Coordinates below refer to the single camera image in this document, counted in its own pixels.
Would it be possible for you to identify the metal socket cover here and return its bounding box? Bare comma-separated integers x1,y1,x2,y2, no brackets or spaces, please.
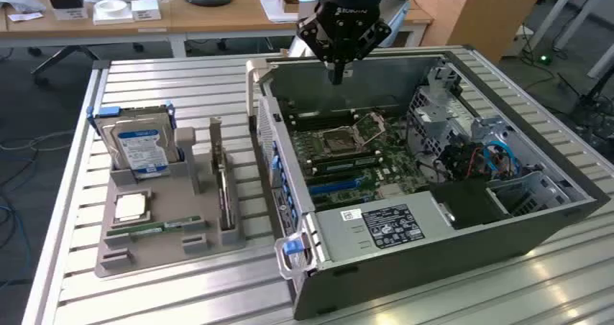
352,111,387,139

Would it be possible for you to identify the red wire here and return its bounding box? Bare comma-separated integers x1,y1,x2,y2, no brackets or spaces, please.
468,147,481,177

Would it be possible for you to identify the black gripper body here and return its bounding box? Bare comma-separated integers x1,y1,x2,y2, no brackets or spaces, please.
313,0,384,63

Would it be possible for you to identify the black stand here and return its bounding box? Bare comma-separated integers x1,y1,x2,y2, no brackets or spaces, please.
558,44,614,114

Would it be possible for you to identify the white box with black top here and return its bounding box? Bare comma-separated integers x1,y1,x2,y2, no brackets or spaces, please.
46,0,89,21

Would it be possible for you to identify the white paper stack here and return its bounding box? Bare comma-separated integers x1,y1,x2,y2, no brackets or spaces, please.
259,0,301,24

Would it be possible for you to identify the open grey PC case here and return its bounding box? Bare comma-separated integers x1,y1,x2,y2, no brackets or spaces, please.
244,50,611,321

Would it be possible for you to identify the metal disk bay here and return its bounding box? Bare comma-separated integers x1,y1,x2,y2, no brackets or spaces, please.
485,170,586,218

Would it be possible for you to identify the white tape roll box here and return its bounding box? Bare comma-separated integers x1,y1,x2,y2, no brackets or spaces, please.
92,0,134,26

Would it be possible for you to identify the white floor cable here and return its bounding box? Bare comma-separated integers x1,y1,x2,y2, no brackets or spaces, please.
0,129,73,152

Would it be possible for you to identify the CPU socket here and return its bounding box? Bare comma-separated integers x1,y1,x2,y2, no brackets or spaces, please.
321,127,359,152

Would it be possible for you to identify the wooden desk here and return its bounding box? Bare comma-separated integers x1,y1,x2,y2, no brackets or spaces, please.
0,0,435,49

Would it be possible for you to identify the silver CPU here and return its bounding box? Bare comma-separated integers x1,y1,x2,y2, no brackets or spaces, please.
113,194,148,221

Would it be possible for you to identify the hard disk with blue label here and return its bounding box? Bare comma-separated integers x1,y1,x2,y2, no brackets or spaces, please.
110,122,170,180

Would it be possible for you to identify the grey power supply unit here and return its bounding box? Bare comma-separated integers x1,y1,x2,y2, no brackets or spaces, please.
313,191,455,263

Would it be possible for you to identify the blue expansion slot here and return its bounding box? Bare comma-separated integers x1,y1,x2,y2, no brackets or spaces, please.
305,179,363,197

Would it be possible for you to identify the green RAM stick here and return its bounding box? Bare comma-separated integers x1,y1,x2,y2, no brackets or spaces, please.
105,215,201,236

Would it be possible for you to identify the blue floor cable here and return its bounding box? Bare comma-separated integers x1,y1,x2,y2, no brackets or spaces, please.
0,152,37,290

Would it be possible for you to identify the hard disk with blue rails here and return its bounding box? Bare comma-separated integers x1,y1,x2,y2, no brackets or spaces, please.
85,101,177,160

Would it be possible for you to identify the perforated metal drive cage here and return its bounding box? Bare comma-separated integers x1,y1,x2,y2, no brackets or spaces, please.
407,83,480,160

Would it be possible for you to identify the black fan shroud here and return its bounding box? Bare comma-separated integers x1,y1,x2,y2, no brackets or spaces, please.
428,179,512,231

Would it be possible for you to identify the black office chair base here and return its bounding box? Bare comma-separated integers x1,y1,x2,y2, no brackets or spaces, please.
28,43,145,86

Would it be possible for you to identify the small white box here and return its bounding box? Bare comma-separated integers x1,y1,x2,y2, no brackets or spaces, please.
130,0,161,22

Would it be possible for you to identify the white desk frame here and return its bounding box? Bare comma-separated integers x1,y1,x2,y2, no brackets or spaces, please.
527,0,614,78

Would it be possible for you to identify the green motherboard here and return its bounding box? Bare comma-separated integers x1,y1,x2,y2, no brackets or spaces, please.
285,101,432,211

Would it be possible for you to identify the wooden cabinet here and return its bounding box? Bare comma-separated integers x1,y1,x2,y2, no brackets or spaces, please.
421,0,551,62

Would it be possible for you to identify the black power connector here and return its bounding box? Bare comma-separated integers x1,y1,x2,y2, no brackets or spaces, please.
437,143,473,178

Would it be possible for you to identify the graphics card with black shroud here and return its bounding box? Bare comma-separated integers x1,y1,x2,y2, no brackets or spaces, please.
209,117,239,233

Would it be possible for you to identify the grey parts rack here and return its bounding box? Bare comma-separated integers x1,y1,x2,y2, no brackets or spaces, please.
93,125,248,278

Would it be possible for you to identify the blue wire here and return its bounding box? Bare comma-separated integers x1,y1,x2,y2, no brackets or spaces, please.
481,141,521,180

